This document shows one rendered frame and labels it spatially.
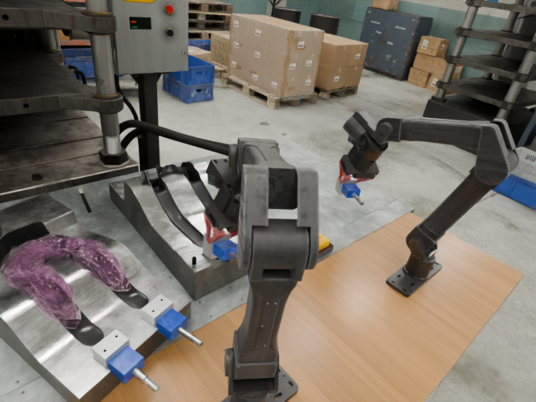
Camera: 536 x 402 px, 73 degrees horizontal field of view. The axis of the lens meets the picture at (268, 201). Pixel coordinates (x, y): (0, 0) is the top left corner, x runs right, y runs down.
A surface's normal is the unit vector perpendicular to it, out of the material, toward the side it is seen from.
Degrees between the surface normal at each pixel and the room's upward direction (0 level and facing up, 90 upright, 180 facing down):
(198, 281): 90
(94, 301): 26
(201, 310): 0
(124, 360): 0
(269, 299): 94
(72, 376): 0
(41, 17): 90
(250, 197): 51
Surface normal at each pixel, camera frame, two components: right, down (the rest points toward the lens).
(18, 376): 0.12, -0.84
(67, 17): 0.07, 0.54
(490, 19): -0.80, 0.23
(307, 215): 0.18, -0.11
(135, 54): 0.65, 0.47
